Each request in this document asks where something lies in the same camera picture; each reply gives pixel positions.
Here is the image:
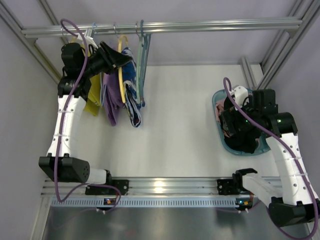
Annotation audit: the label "yellow hanger with trousers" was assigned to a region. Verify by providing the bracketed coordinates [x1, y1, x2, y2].
[113, 23, 128, 104]

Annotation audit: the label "blue white patterned trousers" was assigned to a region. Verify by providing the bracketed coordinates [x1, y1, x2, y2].
[121, 47, 142, 128]

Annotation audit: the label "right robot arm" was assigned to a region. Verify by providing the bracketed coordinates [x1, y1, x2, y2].
[218, 86, 320, 228]

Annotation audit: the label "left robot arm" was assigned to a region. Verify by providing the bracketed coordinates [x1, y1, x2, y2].
[38, 42, 132, 185]

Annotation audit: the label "green empty hanger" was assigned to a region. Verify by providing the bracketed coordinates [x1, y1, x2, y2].
[135, 22, 143, 105]

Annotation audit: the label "teal blue empty hanger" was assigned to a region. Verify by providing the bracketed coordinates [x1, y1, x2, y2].
[139, 19, 152, 107]

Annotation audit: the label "yellow hanger on left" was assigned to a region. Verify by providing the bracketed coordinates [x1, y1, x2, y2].
[61, 24, 78, 44]

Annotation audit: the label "light blue hanger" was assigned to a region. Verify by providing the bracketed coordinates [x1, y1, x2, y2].
[91, 22, 106, 106]

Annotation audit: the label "pink garment in basket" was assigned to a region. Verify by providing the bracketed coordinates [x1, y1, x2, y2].
[215, 98, 225, 124]

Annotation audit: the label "teal plastic basket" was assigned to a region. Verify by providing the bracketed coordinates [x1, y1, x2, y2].
[211, 89, 271, 157]

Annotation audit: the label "purple garment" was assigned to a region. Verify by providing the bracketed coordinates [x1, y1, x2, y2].
[101, 73, 124, 127]

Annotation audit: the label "mustard yellow garment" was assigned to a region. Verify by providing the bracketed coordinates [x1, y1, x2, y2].
[83, 74, 102, 117]

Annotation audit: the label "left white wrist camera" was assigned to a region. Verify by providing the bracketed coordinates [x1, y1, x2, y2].
[83, 27, 98, 49]

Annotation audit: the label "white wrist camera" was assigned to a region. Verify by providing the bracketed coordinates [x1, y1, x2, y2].
[228, 85, 252, 108]
[83, 27, 98, 49]

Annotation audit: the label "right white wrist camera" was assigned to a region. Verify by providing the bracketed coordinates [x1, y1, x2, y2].
[228, 85, 252, 108]

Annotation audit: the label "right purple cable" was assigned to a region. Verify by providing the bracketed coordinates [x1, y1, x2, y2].
[222, 77, 317, 238]

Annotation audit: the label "purple cable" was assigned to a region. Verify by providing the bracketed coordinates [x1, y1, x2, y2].
[222, 77, 317, 238]
[53, 18, 122, 208]

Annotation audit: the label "right aluminium frame post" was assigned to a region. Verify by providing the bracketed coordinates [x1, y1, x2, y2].
[239, 0, 320, 90]

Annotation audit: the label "aluminium frame post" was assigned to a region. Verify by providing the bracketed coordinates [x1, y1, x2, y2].
[0, 0, 62, 84]
[239, 0, 320, 90]

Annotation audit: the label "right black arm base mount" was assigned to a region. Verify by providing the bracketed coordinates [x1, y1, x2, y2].
[216, 178, 240, 196]

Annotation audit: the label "left aluminium frame post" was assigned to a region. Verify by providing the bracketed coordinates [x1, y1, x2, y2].
[0, 0, 62, 84]

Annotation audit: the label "aluminium hanging rail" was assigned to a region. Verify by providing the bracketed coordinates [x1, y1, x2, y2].
[20, 16, 305, 39]

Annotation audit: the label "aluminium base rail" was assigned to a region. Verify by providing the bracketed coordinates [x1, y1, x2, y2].
[41, 176, 283, 198]

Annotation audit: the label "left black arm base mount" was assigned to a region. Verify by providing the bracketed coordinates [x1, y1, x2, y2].
[85, 179, 130, 196]

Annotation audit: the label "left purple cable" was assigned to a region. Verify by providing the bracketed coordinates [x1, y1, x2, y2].
[53, 18, 122, 208]

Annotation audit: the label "slotted grey cable duct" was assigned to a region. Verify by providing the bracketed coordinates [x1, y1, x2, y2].
[51, 196, 253, 208]

